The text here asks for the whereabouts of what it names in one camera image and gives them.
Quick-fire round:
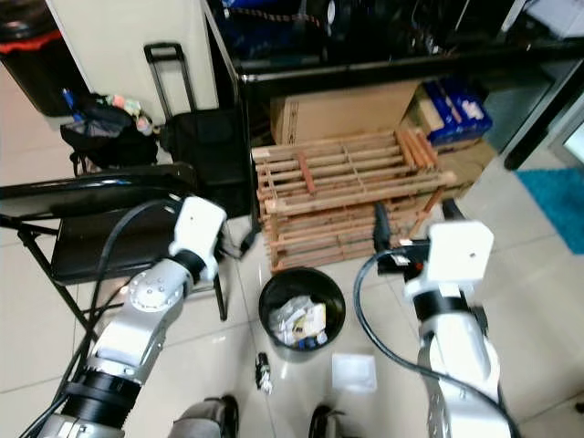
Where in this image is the black bin with red liner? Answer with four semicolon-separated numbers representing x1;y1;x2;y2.
0;0;72;117

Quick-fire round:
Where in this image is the printed brown cardboard box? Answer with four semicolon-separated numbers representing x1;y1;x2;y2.
433;137;498;197

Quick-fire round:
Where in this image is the wooden slatted shoe rack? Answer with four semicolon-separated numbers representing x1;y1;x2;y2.
251;128;457;273

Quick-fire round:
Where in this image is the crumpled clear plastic wrapper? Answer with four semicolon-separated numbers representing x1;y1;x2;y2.
269;297;309;349

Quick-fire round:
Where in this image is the blue printed carton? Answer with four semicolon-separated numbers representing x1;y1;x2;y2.
424;76;494;147

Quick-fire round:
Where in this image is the black trolley suitcase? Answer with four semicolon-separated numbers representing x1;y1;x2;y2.
143;41;249;188

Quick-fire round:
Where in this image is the teal floor mat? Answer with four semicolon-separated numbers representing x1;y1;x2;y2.
516;167;584;255

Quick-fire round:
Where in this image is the small cream packet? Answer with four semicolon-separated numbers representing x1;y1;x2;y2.
301;304;329;346

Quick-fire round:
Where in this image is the black folding chair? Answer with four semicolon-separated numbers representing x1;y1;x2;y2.
0;162;231;334

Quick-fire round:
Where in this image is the large plain cardboard box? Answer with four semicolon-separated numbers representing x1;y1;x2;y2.
269;80;421;147

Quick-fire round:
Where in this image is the square white paper sheet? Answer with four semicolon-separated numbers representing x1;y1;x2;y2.
331;353;378;395

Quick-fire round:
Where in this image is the small black plastic item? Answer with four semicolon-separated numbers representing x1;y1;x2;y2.
255;351;273;395

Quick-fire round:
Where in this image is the black open bag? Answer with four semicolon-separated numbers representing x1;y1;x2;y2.
59;89;158;174

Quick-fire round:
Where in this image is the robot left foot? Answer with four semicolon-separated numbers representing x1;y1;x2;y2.
173;395;238;438

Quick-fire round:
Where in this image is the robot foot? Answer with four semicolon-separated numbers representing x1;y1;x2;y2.
173;395;238;438
310;404;357;438

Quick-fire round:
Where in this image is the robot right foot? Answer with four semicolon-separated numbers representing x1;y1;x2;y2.
310;404;357;438

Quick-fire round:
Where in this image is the cream cabinet panel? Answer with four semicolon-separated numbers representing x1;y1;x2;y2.
46;0;220;124

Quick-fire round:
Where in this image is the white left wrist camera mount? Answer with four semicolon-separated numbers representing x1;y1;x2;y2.
172;196;229;279

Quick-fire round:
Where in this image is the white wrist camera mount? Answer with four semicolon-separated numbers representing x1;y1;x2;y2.
406;219;495;302
172;196;229;279

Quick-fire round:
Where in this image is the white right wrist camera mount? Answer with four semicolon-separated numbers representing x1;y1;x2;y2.
406;219;495;302

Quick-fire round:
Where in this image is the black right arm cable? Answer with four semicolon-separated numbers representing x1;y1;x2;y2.
353;246;521;438

